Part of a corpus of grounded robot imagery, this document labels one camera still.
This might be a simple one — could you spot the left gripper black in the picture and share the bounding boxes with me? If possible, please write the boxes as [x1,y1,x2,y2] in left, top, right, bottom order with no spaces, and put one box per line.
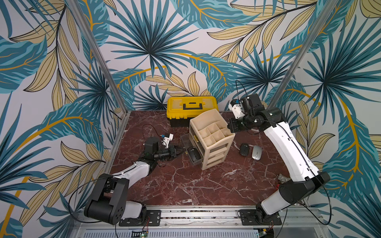
[154,144,187,162]

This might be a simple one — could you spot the beige drawer organizer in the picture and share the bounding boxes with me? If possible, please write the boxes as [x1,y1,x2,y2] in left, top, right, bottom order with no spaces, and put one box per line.
[190,109,235,170]

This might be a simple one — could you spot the black computer mouse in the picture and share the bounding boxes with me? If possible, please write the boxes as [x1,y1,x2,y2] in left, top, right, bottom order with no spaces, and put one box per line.
[239,143,250,157]
[188,147,201,164]

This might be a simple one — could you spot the white computer mouse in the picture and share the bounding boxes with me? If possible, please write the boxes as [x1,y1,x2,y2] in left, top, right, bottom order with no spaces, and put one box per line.
[252,145,263,161]

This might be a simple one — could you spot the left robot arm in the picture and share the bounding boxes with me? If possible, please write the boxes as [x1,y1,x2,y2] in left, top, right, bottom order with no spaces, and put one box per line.
[84,137,185,225]

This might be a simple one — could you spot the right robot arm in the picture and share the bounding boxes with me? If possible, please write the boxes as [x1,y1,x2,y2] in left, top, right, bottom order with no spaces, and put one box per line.
[228,94,330,225]

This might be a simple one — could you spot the yellow black toolbox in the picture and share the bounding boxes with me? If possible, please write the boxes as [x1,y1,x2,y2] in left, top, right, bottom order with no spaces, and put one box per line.
[166,96,218,128]

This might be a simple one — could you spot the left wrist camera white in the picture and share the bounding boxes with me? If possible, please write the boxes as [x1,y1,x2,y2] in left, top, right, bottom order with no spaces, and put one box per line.
[161,133,174,149]

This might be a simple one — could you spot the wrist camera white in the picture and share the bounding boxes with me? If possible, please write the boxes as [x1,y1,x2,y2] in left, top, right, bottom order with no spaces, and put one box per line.
[161,133,174,149]
[229,99,245,119]

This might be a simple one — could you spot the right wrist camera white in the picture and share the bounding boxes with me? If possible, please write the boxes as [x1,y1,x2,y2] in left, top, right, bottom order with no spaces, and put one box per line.
[229,99,245,119]

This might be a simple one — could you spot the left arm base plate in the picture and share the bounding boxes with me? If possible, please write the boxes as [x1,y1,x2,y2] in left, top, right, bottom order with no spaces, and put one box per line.
[119,210,161,227]

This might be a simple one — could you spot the aluminium front rail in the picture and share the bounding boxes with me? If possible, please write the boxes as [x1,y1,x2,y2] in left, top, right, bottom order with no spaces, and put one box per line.
[69,205,332,238]

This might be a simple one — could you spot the left aluminium corner post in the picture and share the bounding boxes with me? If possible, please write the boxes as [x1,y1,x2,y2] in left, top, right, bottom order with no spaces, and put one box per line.
[67,0,128,115]

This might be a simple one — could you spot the aluminium corner post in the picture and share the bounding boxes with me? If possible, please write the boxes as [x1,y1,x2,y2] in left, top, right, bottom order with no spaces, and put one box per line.
[267,0,338,109]
[67,0,128,115]

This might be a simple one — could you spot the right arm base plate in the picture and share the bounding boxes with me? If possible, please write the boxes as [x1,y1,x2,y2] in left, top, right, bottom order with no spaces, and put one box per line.
[237,209,282,226]

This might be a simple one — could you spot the right aluminium corner post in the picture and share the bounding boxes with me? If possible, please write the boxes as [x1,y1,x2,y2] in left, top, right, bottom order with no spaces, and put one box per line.
[267,0,338,109]

